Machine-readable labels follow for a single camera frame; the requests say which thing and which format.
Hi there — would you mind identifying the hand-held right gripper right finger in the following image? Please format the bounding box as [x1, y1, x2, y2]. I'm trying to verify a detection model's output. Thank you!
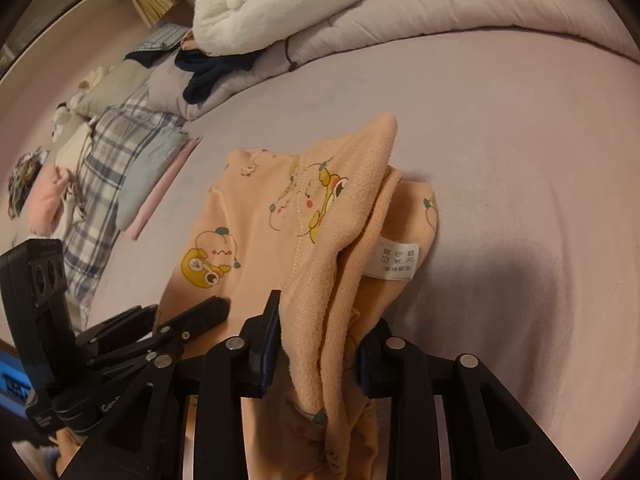
[357, 317, 581, 480]

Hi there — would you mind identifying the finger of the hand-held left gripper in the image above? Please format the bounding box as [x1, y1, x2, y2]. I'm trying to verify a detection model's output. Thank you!
[100, 296, 232, 377]
[75, 304, 160, 361]

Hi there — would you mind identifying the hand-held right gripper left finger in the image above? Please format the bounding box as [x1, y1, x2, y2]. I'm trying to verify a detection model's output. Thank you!
[60, 289, 283, 480]

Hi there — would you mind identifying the orange cartoon print garment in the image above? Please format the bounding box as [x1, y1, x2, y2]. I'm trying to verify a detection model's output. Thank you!
[167, 112, 440, 480]

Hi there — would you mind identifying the person's left forearm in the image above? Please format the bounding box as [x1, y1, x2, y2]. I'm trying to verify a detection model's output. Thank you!
[52, 430, 88, 480]

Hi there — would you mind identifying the pink plush pillow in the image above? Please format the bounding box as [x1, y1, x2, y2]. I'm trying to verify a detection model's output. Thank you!
[25, 165, 71, 237]

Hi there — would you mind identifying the floral patterned cloth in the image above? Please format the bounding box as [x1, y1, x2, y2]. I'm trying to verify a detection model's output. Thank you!
[6, 149, 49, 219]

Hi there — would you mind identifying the grey-blue pillow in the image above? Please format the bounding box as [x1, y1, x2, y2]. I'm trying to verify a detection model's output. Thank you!
[115, 125, 191, 231]

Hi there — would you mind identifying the plaid pillow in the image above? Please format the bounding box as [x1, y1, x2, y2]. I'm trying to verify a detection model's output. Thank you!
[62, 85, 189, 311]

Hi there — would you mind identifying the white plush toy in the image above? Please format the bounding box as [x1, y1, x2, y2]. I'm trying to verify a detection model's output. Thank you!
[51, 102, 82, 144]

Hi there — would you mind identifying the dark navy cloth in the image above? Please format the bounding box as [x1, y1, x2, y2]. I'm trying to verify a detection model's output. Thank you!
[174, 50, 258, 106]

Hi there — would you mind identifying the grey pillow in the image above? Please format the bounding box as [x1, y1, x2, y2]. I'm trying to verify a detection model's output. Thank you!
[75, 60, 151, 117]

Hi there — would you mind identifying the bed with lilac sheet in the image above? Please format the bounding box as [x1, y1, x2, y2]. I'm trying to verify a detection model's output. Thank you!
[82, 25, 640, 480]

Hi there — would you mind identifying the blue striped cloth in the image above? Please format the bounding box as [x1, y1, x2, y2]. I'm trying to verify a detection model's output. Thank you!
[125, 24, 194, 57]

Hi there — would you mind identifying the white fluffy blanket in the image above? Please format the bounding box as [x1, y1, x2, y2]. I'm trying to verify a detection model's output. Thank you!
[192, 0, 481, 58]

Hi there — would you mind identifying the lilac duvet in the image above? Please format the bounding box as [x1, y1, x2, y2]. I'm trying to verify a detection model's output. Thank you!
[147, 0, 636, 121]

